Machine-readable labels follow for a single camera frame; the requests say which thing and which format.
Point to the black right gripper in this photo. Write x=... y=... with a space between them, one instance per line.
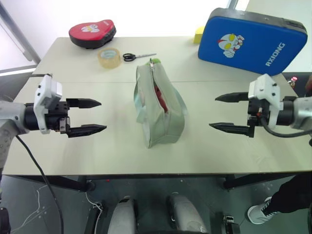
x=256 y=109

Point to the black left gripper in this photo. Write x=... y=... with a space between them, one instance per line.
x=58 y=114

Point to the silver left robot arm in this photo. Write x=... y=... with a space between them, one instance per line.
x=12 y=112

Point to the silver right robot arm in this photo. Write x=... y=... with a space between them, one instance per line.
x=302 y=109

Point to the grey-green zipper pouch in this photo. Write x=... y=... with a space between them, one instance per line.
x=170 y=102

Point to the dark red cloth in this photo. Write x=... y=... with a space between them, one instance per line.
x=162 y=100

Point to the clear packing tape roll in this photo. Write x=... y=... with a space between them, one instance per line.
x=107 y=64

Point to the bottle with pink cap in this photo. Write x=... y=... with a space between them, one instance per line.
x=294 y=81

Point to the blue cartoon kick pad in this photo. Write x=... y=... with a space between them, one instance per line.
x=246 y=41

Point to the yellow foam block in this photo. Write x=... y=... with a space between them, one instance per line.
x=198 y=35

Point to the red and black focus mitt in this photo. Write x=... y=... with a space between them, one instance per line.
x=90 y=31

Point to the bystander black trouser leg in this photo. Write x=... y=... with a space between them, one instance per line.
x=292 y=195

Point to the white sneaker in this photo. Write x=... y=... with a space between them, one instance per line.
x=259 y=214

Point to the grey rounded leg shell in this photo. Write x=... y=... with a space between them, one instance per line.
x=123 y=217
x=185 y=214

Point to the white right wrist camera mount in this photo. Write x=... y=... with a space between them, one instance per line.
x=264 y=87

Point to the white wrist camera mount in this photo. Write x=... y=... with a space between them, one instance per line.
x=264 y=87
x=46 y=87

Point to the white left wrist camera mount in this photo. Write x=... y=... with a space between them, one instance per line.
x=46 y=87

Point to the black table frame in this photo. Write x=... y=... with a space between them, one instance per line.
x=73 y=184

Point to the grey window frame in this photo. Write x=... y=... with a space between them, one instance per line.
x=17 y=26

